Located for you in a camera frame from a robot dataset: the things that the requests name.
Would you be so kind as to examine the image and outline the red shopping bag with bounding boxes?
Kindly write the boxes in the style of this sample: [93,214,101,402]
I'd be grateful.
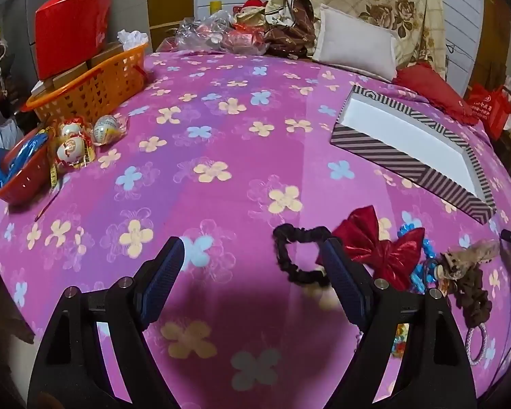
[468,83,511,139]

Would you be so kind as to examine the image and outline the red plastic bowl basket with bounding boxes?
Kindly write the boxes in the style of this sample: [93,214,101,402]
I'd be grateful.
[0,128,56,205]

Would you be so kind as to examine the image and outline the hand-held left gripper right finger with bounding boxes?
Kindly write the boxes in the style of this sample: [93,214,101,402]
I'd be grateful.
[317,237,480,409]

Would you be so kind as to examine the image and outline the red cushion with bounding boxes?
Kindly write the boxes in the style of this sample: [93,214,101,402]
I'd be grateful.
[394,63,480,125]

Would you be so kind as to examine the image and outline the brown floral duvet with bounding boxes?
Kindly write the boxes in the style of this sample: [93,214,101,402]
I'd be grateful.
[264,0,320,58]

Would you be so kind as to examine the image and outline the dark brown scrunchie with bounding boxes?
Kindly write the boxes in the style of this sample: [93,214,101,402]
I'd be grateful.
[449,266,492,327]

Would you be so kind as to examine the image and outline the blue bead bracelet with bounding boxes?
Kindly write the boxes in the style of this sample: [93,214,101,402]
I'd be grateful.
[398,222,437,294]

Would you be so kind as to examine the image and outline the brown cardboard box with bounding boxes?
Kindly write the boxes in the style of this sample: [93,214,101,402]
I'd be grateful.
[89,43,126,69]
[51,62,90,89]

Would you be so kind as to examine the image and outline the orange plastic basket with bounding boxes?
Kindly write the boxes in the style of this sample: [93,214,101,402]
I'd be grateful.
[26,42,151,126]

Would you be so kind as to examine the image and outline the striped cardboard box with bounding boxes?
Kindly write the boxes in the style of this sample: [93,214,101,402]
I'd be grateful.
[330,85,498,224]

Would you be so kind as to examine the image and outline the white pillow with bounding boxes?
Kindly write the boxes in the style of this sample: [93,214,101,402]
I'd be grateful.
[312,4,403,81]

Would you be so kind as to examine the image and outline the brown lace bow hair tie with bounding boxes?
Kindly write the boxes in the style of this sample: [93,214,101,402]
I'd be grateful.
[434,241,501,282]

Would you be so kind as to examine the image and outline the pearly white hair ring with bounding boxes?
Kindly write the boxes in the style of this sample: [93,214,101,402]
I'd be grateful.
[465,324,497,366]

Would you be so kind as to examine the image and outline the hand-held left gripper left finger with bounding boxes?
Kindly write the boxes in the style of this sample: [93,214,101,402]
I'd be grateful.
[28,236,186,409]

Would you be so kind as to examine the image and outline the shiny red hair bow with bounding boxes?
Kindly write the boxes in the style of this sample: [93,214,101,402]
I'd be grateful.
[332,205,427,292]

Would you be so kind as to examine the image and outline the red plush toy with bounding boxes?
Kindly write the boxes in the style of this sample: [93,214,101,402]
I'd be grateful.
[234,0,269,24]

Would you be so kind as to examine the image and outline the red gift bag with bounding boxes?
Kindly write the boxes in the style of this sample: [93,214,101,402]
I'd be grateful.
[35,0,112,81]

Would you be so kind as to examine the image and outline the clear plastic bags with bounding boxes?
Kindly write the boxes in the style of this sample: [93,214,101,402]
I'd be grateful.
[166,9,267,56]

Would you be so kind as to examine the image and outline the thin red stick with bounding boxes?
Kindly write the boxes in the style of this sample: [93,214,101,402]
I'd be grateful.
[34,194,60,222]

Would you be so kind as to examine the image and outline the white plastic bag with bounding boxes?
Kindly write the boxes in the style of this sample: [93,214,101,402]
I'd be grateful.
[0,111,24,154]

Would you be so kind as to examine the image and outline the yellow tape measure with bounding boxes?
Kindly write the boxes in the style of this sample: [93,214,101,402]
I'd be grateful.
[49,164,69,188]

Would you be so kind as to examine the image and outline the black scrunchie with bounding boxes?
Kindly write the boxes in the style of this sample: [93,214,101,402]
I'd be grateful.
[273,224,330,286]

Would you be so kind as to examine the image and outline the white tissue paper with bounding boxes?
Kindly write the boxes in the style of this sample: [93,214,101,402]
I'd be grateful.
[117,29,149,49]

